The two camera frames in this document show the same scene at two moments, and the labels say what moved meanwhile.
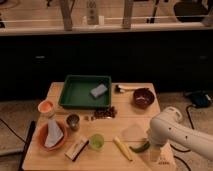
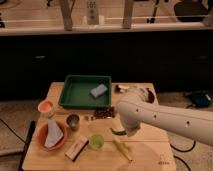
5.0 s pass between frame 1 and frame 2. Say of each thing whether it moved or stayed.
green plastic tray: stayed
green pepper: moved
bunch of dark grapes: stayed
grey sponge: stayed
